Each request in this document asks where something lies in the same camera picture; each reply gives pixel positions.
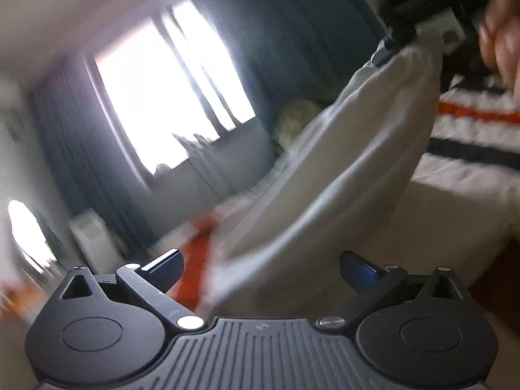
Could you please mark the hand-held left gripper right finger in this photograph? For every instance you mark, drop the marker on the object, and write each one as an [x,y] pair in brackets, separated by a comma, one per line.
[359,270]

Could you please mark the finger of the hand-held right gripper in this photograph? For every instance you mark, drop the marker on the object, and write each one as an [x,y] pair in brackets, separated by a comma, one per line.
[392,44]

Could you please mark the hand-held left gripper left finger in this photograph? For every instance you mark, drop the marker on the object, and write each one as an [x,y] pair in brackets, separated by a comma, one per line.
[164,270]

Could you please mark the white garment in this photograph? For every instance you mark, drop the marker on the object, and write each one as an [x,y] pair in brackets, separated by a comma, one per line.
[345,150]

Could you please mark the person's right hand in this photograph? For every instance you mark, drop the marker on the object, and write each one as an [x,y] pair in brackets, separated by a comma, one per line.
[501,28]

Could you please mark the white appliance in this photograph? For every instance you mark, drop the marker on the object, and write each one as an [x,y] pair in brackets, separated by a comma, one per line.
[91,235]

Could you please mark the teal curtain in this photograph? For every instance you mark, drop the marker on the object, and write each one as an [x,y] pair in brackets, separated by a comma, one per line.
[81,150]
[292,40]

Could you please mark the striped blanket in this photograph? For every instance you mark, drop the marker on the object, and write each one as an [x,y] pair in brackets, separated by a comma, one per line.
[467,158]

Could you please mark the window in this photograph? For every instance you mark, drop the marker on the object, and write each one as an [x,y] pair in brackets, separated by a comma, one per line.
[162,89]

